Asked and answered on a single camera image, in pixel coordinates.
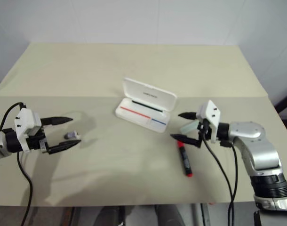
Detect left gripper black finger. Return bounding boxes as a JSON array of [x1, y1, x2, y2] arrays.
[[41, 116, 74, 127], [47, 140, 82, 155]]

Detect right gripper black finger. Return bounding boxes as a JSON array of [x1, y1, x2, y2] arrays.
[[178, 112, 198, 120], [170, 133, 202, 148]]

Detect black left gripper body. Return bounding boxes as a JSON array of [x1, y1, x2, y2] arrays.
[[25, 128, 51, 155]]

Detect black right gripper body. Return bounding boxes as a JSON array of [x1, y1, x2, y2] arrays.
[[196, 119, 215, 143]]

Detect pale green eraser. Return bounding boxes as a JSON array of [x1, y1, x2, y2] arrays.
[[180, 121, 199, 134]]

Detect small grey-white block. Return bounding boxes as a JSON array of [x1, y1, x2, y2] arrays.
[[64, 130, 81, 140]]

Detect red and black marker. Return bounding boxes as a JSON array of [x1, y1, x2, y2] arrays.
[[177, 141, 193, 178]]

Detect white plastic pencil case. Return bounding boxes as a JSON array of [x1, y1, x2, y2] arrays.
[[115, 77, 177, 134]]

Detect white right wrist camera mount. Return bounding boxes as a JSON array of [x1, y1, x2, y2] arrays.
[[196, 100, 221, 143]]

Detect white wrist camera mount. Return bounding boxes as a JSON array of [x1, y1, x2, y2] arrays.
[[13, 107, 42, 152], [196, 100, 221, 143]]

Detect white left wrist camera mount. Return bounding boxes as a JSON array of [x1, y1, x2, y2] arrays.
[[13, 107, 42, 152]]

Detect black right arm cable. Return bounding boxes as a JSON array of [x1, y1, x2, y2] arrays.
[[203, 119, 235, 226], [222, 140, 239, 203]]

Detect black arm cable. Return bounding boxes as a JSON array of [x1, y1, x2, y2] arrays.
[[0, 101, 33, 226], [222, 140, 239, 203], [203, 119, 235, 226]]

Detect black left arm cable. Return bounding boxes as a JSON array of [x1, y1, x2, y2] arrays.
[[0, 101, 33, 226]]

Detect black metal frame bars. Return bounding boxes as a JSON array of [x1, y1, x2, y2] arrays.
[[273, 90, 287, 118]]

